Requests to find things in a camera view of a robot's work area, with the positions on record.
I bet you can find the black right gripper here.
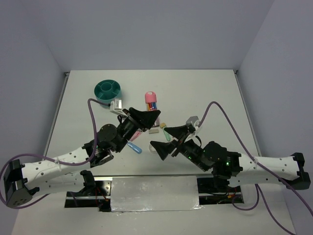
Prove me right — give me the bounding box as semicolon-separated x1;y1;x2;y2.
150;124;208;171

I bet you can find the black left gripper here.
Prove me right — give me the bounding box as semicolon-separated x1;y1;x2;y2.
114;107;160;153

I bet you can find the pink-capped crayon bottle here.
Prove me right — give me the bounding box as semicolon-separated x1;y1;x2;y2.
145;91;157;111

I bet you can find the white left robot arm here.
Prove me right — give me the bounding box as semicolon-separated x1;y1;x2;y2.
0;107;161;209

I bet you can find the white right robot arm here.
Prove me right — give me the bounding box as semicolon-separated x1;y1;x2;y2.
150;123;311;191

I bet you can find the green highlighter pen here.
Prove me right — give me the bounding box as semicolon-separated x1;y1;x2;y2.
162;127;172;142

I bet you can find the grey rectangular eraser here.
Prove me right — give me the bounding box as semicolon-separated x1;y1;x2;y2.
149;128;159;134

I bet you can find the pink highlighter pen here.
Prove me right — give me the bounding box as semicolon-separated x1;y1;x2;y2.
130;131;142;141

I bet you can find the clear tape roll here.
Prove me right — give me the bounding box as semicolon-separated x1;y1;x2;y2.
149;144;157;154

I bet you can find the blue highlighter pen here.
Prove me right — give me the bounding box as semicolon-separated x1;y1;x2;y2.
127;141;142;154

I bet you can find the teal round compartment organizer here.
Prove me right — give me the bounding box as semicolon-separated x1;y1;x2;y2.
94;79;122;107

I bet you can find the silver foil sheet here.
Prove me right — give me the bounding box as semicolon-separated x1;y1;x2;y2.
111;176;201;212

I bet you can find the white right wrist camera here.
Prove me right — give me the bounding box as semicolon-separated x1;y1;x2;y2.
186;116;200;136

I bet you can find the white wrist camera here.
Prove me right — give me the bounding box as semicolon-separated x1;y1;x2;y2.
110;98;126;116
186;116;200;136

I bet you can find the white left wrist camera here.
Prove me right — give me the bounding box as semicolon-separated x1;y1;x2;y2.
110;98;126;116

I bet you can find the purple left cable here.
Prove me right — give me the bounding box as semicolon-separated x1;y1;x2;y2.
0;98;112;209

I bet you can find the purple cable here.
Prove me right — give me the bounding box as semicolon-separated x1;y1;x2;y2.
199;101;296;235
0;98;112;209

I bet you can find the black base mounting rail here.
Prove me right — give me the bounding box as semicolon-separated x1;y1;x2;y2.
65;176;243;212

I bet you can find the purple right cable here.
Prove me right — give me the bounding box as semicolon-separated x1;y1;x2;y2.
199;101;296;235

